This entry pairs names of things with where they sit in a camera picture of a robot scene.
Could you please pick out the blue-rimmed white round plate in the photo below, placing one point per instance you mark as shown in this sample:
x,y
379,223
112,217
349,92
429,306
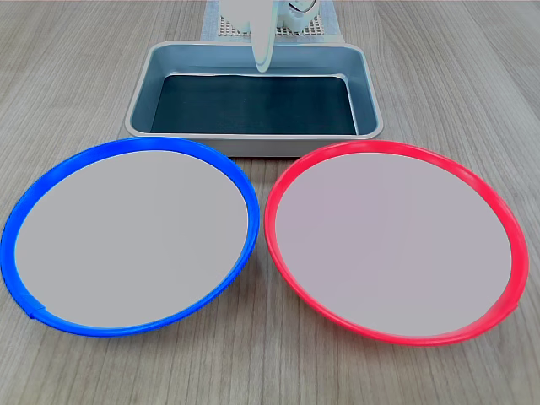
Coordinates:
x,y
126,236

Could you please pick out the black tray mat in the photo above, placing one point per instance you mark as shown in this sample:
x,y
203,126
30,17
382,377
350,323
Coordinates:
x,y
253,105

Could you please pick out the steel rectangular tray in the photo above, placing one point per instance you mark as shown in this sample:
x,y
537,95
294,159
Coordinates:
x,y
371,114

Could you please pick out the red-rimmed white round plate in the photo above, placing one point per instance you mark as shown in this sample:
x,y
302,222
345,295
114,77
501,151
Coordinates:
x,y
392,244

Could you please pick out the pale perforated base plate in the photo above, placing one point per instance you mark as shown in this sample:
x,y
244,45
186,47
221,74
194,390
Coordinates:
x,y
314,29

